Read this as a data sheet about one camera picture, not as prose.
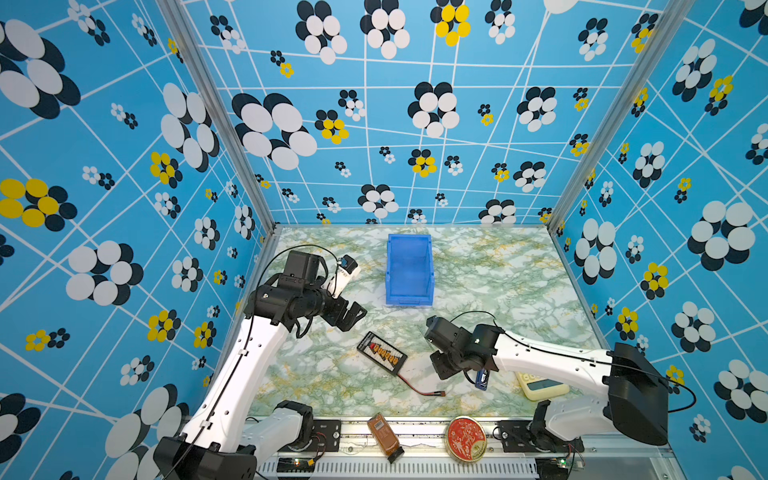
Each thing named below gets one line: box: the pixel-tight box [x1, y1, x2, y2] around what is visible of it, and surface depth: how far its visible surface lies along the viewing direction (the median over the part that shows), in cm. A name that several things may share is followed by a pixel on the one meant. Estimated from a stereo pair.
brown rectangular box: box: [367, 412, 405, 464], surface depth 72 cm
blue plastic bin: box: [386, 234, 434, 306], surface depth 107 cm
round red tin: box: [444, 416, 488, 463], surface depth 72 cm
